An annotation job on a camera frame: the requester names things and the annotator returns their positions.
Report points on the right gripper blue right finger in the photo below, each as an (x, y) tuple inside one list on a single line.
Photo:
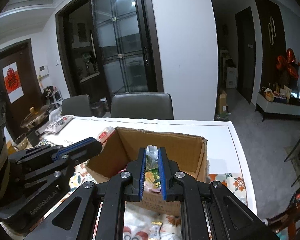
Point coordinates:
[(177, 185)]

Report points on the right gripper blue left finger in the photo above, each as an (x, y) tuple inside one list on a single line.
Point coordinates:
[(129, 184)]

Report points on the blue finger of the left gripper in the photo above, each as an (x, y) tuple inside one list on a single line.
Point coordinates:
[(65, 161), (82, 150)]

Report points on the dark green snack packet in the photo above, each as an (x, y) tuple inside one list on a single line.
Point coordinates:
[(152, 177)]

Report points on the dark long snack bar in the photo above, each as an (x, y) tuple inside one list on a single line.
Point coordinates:
[(104, 136)]

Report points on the clear green snack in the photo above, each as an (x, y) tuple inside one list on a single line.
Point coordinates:
[(152, 155)]

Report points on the brown cardboard box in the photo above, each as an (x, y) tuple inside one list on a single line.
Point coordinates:
[(123, 145)]

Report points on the white patterned tissue pack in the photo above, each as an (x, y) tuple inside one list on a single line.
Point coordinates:
[(57, 125)]

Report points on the glass bowl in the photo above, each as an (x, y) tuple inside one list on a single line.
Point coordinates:
[(21, 143)]

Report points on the grey dining chair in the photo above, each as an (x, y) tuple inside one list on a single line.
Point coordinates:
[(77, 106), (147, 105)]

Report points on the hot pot cooker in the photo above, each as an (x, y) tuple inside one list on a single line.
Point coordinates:
[(37, 119)]

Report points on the patterned tile table runner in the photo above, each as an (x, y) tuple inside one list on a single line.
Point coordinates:
[(148, 219)]

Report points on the small floor cardboard box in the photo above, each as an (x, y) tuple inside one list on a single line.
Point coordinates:
[(221, 101)]

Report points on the red white fu poster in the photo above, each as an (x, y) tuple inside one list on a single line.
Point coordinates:
[(12, 82)]

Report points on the sliding glass door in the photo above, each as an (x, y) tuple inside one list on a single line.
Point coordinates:
[(123, 46)]

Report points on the orange wooden chair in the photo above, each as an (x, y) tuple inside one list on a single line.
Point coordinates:
[(286, 225)]

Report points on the white low tv cabinet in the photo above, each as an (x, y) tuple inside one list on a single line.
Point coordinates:
[(278, 109)]

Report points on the red foil balloons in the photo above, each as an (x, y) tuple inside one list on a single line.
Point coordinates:
[(287, 63)]

